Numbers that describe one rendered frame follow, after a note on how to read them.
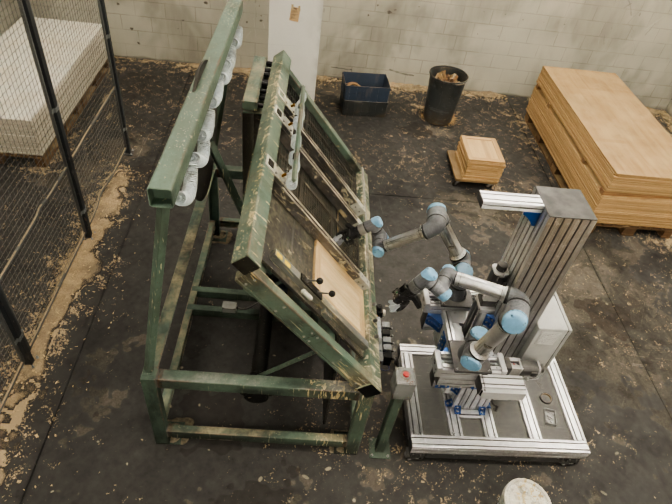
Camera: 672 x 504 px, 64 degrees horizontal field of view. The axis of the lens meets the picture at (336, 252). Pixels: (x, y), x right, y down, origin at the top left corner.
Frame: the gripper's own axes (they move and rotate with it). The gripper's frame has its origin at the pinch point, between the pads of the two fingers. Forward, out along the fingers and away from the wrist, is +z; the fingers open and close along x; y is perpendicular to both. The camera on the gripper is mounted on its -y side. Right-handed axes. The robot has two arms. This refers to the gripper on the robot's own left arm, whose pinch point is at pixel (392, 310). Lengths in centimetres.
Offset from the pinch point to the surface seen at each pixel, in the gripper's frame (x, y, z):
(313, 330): 18.5, 38.5, 19.2
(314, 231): -55, 42, 18
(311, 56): -414, 29, 65
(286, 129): -111, 78, -3
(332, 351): 18.0, 19.8, 29.2
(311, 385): 15, 8, 68
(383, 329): -34, -34, 49
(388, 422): 15, -56, 76
